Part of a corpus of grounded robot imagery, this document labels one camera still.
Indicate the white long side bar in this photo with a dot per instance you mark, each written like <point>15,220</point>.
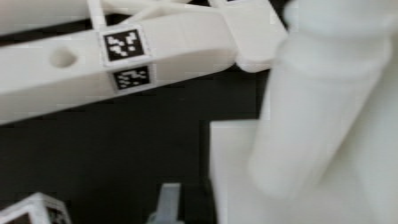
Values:
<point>251,18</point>
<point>72,70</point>

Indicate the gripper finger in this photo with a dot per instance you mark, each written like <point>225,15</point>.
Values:
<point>164,216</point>

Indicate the white cube nut with tag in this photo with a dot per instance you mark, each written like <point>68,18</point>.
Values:
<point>38,210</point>

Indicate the white chair seat part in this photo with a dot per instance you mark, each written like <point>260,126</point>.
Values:
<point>305,163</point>

